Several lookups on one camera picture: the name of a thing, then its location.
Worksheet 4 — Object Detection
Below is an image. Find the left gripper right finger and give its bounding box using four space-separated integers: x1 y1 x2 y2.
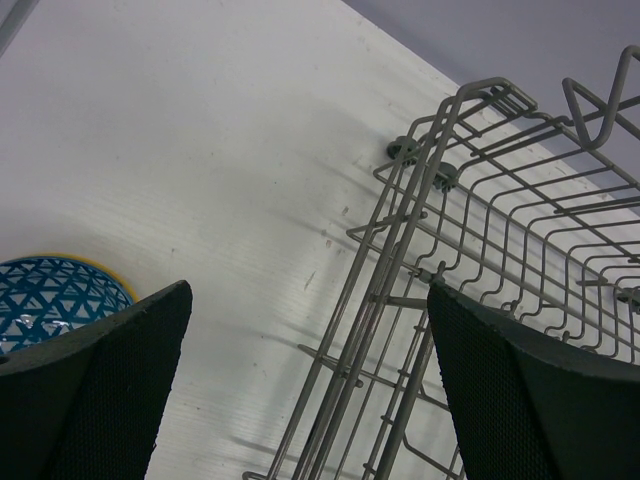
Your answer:
427 284 639 479

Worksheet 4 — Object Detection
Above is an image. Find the grey wire dish rack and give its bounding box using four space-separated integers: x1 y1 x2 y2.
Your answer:
267 46 639 479

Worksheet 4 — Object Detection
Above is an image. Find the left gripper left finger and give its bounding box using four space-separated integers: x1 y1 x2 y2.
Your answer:
1 280 193 479

